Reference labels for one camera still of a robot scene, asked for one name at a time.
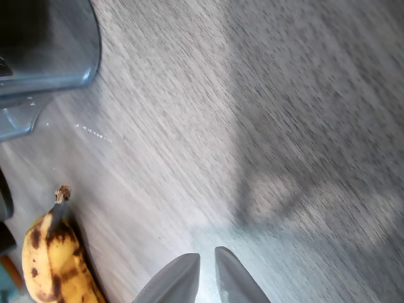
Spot teal and orange object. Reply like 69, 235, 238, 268
0, 254, 25, 291

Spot clear plastic blender jar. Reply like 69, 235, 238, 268
0, 0, 102, 143

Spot spotted yellow banana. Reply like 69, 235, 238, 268
21, 184, 107, 303

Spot dark grey round container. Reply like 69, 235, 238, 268
0, 167, 15, 222

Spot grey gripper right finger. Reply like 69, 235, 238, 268
214, 246, 272, 303

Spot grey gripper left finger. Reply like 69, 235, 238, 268
131, 252, 201, 303

